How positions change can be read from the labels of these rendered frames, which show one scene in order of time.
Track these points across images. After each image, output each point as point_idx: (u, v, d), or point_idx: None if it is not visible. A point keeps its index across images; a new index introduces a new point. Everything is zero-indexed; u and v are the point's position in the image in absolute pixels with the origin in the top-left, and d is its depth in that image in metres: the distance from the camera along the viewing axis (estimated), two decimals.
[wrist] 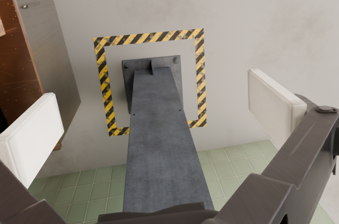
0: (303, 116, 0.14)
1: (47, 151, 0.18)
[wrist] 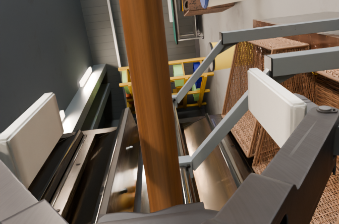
0: (303, 116, 0.14)
1: (47, 151, 0.18)
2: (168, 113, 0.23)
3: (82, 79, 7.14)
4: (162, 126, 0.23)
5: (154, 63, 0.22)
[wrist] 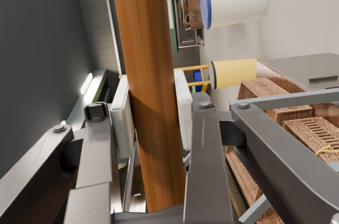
0: (190, 111, 0.16)
1: (133, 125, 0.20)
2: (176, 156, 0.20)
3: (83, 87, 7.18)
4: (169, 171, 0.20)
5: (161, 103, 0.19)
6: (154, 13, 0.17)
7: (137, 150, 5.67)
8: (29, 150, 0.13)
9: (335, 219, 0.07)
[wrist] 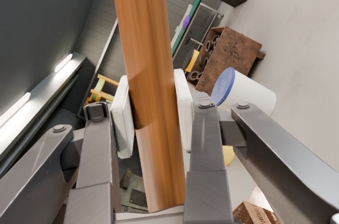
0: (190, 111, 0.16)
1: (133, 125, 0.20)
2: (176, 156, 0.20)
3: (59, 66, 6.97)
4: (170, 171, 0.20)
5: (161, 103, 0.19)
6: (154, 13, 0.17)
7: None
8: (29, 150, 0.13)
9: (335, 219, 0.07)
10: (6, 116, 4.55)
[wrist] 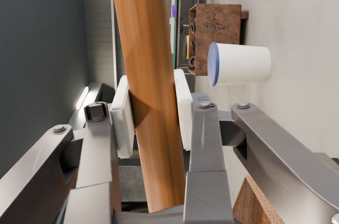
0: (190, 111, 0.16)
1: (133, 125, 0.20)
2: (177, 164, 0.20)
3: (79, 102, 7.28)
4: (171, 179, 0.20)
5: (162, 112, 0.19)
6: (155, 24, 0.17)
7: (126, 176, 5.82)
8: (29, 150, 0.13)
9: (335, 219, 0.07)
10: None
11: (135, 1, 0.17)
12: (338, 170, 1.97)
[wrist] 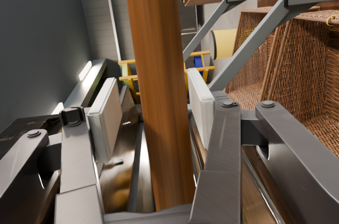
0: (212, 110, 0.16)
1: (116, 128, 0.20)
2: (185, 155, 0.20)
3: (81, 73, 7.06)
4: (179, 170, 0.20)
5: (171, 100, 0.18)
6: (166, 10, 0.17)
7: None
8: (4, 156, 0.13)
9: None
10: None
11: None
12: None
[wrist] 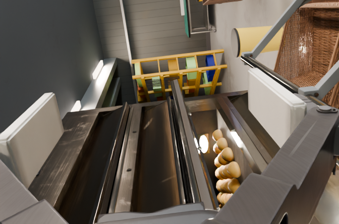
0: (303, 116, 0.14)
1: (47, 151, 0.18)
2: None
3: (95, 72, 7.13)
4: None
5: None
6: None
7: None
8: None
9: None
10: None
11: None
12: None
